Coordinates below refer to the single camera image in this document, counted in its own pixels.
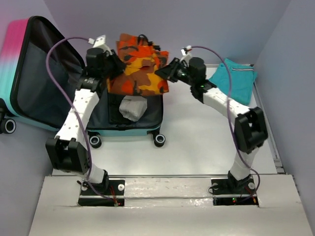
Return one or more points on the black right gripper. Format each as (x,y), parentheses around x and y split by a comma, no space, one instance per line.
(169,72)

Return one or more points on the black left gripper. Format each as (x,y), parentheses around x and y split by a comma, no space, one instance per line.
(120,65)

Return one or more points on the orange camouflage pants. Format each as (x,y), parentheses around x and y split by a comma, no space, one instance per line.
(142,59)

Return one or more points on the white plastic bag bundle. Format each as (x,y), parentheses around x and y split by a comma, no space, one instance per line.
(133,107)

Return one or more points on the teal shorts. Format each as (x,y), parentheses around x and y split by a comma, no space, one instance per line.
(242,76)

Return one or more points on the pink and teal suitcase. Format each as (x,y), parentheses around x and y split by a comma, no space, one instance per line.
(38,70)

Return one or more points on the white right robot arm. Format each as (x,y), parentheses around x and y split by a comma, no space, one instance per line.
(248,127)

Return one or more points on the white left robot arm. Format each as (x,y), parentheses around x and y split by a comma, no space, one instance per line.
(70,151)

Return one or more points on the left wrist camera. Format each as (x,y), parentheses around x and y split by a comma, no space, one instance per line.
(99,42)

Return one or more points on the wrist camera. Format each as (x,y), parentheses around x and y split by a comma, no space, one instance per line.
(186,53)
(99,42)

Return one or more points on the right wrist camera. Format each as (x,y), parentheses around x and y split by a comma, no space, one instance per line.
(186,53)

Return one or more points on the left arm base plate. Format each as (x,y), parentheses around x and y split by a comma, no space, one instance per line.
(113,196)

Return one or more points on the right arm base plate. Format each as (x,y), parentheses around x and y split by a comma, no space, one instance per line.
(223,195)

